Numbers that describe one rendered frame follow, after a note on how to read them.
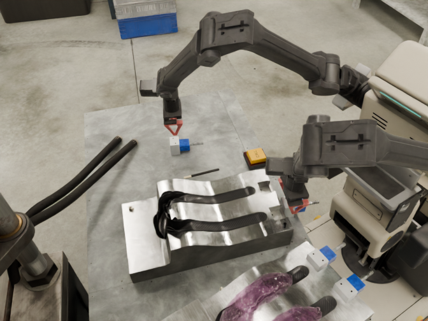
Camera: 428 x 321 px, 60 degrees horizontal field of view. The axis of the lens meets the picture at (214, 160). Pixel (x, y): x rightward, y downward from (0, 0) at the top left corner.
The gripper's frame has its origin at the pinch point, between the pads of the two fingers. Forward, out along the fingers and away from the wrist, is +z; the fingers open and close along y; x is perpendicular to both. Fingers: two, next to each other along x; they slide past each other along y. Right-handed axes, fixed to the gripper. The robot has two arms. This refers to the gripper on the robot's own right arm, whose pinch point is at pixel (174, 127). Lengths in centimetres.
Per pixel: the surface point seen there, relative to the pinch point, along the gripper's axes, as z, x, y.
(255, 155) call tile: 8.9, 29.7, 10.7
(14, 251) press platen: -10, -42, 54
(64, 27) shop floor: 96, -119, -296
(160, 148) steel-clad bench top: 12.6, -6.7, -2.0
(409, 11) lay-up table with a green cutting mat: 70, 229, -220
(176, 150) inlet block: 10.3, -0.2, 2.4
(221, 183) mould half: 3.9, 14.5, 27.0
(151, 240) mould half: 6.0, -9.3, 45.0
